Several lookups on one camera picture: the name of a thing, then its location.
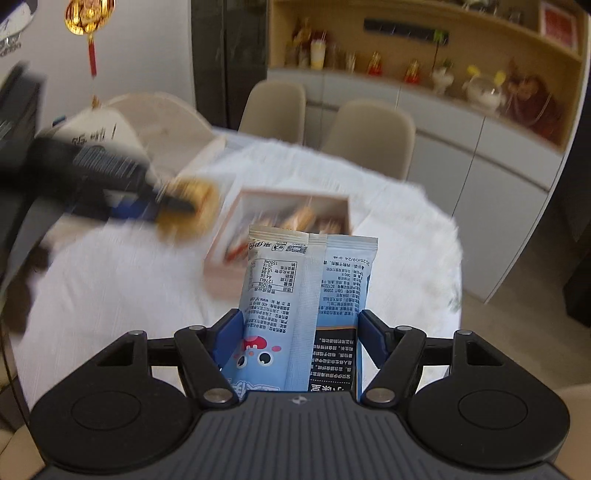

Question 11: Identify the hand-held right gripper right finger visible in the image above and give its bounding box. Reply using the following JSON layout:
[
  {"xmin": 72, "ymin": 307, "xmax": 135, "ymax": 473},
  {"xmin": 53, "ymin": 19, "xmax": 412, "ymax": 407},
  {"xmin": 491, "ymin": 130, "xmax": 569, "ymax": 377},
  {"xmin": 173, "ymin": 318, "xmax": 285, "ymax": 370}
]
[{"xmin": 359, "ymin": 308, "xmax": 502, "ymax": 404}]

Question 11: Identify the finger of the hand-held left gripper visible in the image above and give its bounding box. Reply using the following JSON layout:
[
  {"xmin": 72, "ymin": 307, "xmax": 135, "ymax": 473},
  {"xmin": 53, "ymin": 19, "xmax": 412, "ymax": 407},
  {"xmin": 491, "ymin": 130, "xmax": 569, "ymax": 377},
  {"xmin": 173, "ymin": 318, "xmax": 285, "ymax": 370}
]
[
  {"xmin": 148, "ymin": 182, "xmax": 199, "ymax": 215},
  {"xmin": 69, "ymin": 191, "xmax": 160, "ymax": 224}
]

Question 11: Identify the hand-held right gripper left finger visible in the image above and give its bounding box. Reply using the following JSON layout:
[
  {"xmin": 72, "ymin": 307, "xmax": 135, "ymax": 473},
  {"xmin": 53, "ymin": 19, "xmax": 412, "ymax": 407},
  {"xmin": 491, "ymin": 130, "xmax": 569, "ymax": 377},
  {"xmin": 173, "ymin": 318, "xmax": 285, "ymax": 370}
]
[{"xmin": 95, "ymin": 308, "xmax": 244, "ymax": 408}]

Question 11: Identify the golden snack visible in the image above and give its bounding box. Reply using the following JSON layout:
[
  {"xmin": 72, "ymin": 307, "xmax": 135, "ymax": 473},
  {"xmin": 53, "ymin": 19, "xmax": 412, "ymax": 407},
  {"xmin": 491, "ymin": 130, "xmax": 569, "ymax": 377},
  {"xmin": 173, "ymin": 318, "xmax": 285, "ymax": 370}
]
[{"xmin": 154, "ymin": 178, "xmax": 222, "ymax": 243}]

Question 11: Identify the blue snack packet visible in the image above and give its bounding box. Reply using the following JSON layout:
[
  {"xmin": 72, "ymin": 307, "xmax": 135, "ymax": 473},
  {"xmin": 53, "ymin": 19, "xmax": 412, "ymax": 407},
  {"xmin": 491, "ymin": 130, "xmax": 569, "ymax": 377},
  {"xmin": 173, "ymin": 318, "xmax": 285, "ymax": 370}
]
[{"xmin": 219, "ymin": 224, "xmax": 379, "ymax": 402}]

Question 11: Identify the pink box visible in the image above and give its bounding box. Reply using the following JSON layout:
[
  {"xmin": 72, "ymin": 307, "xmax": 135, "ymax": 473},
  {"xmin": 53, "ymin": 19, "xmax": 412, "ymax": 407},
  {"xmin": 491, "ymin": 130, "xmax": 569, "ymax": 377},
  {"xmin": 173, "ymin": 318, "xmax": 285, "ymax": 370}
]
[{"xmin": 203, "ymin": 188, "xmax": 356, "ymax": 280}]

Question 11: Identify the white printed paper bag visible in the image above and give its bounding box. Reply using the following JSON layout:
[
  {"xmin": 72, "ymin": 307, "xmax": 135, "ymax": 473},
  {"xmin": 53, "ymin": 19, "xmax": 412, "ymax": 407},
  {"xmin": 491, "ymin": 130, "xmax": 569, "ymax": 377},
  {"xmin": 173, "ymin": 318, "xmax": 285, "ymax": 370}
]
[{"xmin": 39, "ymin": 107, "xmax": 151, "ymax": 160}]

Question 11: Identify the red snack packet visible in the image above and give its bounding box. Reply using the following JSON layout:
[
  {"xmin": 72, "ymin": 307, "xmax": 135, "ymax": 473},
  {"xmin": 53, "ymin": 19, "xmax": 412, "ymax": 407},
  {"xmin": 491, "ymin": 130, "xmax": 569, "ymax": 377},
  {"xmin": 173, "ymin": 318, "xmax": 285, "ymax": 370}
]
[{"xmin": 224, "ymin": 240, "xmax": 250, "ymax": 265}]

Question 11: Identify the white printed poster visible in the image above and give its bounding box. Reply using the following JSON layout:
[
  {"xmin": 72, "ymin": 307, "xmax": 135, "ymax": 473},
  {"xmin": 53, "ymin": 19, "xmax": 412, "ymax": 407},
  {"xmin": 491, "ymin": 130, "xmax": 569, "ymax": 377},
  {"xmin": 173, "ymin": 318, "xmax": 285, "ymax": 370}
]
[{"xmin": 0, "ymin": 0, "xmax": 40, "ymax": 58}]

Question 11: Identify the gold red hanging ornament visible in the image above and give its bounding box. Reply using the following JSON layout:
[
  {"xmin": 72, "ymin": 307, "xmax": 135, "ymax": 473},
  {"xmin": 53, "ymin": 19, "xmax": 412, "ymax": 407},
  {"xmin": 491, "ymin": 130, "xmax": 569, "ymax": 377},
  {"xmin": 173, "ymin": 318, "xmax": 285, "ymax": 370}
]
[{"xmin": 65, "ymin": 0, "xmax": 116, "ymax": 109}]

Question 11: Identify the white cabinet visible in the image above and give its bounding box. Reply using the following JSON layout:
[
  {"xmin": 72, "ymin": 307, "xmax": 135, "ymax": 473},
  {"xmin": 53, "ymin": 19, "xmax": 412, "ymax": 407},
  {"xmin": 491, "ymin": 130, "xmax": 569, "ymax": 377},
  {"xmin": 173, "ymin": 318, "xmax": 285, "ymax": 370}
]
[{"xmin": 268, "ymin": 69, "xmax": 568, "ymax": 301}]

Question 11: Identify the glass bowl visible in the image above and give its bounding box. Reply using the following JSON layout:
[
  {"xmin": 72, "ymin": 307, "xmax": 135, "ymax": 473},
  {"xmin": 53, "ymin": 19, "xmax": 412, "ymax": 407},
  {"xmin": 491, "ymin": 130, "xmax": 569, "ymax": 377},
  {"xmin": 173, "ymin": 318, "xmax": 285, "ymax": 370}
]
[{"xmin": 464, "ymin": 76, "xmax": 506, "ymax": 112}]

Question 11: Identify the white vase with plant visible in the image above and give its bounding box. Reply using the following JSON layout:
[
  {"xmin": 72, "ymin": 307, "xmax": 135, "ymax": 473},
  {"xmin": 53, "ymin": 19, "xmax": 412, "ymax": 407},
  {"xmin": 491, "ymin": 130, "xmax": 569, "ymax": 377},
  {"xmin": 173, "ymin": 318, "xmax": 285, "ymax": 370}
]
[{"xmin": 431, "ymin": 30, "xmax": 455, "ymax": 93}]

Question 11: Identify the dark red plush ornament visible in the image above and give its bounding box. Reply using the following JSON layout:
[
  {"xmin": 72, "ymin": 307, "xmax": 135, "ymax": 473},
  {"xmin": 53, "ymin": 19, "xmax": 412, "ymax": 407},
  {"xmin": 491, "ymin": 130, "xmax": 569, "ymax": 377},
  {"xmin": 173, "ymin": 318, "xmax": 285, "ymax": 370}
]
[{"xmin": 505, "ymin": 60, "xmax": 564, "ymax": 127}]

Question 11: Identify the wooden shelf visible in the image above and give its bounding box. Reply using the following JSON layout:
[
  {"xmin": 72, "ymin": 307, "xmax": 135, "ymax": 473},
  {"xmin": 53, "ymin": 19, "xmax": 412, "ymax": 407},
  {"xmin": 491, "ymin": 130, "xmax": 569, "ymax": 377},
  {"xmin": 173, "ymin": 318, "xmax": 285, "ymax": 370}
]
[{"xmin": 268, "ymin": 0, "xmax": 591, "ymax": 153}]

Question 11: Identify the red framed picture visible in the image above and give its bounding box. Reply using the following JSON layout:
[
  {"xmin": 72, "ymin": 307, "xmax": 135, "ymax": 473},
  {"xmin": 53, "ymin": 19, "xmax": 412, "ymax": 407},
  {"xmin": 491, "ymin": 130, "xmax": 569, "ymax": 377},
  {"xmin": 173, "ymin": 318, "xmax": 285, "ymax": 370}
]
[{"xmin": 539, "ymin": 2, "xmax": 580, "ymax": 51}]

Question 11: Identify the black hook rail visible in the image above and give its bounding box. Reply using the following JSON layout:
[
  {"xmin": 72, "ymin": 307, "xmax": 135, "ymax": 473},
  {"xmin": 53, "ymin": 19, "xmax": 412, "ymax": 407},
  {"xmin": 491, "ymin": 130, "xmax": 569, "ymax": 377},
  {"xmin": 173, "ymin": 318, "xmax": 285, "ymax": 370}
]
[{"xmin": 364, "ymin": 18, "xmax": 451, "ymax": 46}]

